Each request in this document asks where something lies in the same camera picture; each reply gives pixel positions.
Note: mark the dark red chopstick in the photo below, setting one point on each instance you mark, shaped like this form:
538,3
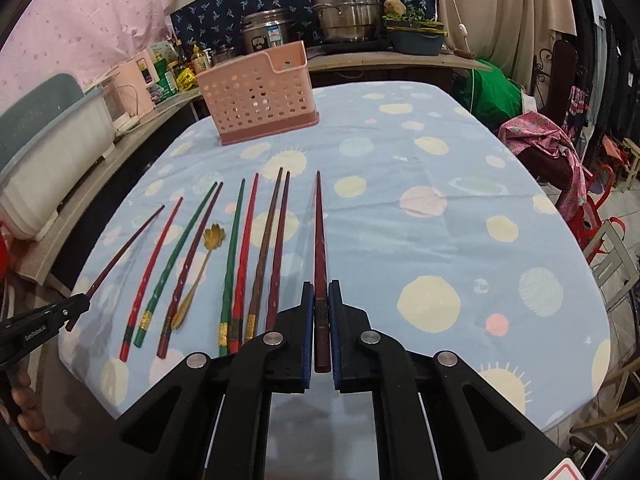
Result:
322,347

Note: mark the dark maroon chopstick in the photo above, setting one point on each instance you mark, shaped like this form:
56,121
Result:
274,291

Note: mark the stainless steel steamer pot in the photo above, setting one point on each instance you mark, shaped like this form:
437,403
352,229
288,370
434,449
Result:
348,21

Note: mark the pink patterned curtain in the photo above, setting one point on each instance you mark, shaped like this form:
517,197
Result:
83,38

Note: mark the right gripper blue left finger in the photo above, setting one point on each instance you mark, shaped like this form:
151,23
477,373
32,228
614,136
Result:
307,306

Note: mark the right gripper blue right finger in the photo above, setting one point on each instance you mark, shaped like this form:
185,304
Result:
335,302

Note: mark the brown chopstick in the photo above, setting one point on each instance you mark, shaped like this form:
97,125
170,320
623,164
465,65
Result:
258,285

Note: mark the blue basin with vegetables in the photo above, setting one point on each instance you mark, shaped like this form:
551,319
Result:
413,32

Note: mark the beige curtain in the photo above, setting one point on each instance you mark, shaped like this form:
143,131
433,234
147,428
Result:
507,33

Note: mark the pink floral cloth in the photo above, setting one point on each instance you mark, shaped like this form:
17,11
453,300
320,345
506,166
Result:
548,154

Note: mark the green bag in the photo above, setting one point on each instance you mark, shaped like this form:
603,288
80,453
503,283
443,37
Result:
489,96

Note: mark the blue planet pattern tablecloth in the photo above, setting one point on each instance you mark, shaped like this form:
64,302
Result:
432,227

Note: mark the white dish drainer box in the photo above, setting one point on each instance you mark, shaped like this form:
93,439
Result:
49,139

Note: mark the silver rice cooker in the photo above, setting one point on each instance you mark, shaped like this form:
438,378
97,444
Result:
266,29

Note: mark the person's left hand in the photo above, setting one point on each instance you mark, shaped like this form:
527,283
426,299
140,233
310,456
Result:
31,418

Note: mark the pink electric kettle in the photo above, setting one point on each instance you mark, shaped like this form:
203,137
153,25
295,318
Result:
133,79

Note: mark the pink perforated utensil basket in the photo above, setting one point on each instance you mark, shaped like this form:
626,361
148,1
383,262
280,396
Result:
260,94

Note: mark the yellow oil bottle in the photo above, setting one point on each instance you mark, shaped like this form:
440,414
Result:
199,60

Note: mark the gold flower spoon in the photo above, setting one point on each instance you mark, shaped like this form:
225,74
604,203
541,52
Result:
212,239

